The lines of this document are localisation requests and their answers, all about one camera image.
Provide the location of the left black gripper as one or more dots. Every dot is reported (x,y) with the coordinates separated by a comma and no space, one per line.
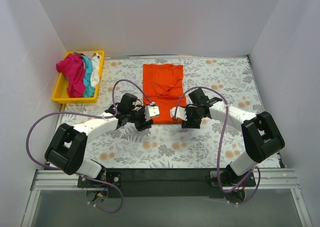
(139,119)

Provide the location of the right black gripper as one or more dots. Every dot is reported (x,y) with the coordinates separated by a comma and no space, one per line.
(188,119)

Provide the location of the orange t shirt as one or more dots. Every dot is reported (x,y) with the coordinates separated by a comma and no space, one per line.
(163,84)

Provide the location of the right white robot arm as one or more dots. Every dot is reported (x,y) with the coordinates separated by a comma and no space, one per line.
(261,136)

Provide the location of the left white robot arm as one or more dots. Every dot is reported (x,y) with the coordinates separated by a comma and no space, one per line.
(67,148)

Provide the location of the floral patterned table mat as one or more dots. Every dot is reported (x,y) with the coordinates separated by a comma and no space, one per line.
(169,145)

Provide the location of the teal t shirt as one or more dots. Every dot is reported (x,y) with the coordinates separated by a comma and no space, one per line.
(88,68)

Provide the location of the white t shirt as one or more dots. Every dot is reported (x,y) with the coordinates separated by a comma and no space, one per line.
(95,77)

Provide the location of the yellow plastic bin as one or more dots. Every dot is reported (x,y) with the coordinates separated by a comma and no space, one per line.
(60,94)

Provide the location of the magenta t shirt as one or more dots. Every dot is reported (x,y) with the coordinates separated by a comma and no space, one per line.
(72,67)

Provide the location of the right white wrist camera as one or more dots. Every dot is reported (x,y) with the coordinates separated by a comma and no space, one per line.
(178,113)

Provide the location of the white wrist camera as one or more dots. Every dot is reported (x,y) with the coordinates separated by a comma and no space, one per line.
(178,113)
(151,112)

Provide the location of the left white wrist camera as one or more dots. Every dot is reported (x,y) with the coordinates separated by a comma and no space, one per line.
(151,112)

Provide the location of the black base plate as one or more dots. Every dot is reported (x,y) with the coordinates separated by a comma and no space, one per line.
(165,182)

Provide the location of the aluminium mounting rail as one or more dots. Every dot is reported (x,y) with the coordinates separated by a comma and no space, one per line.
(270,178)

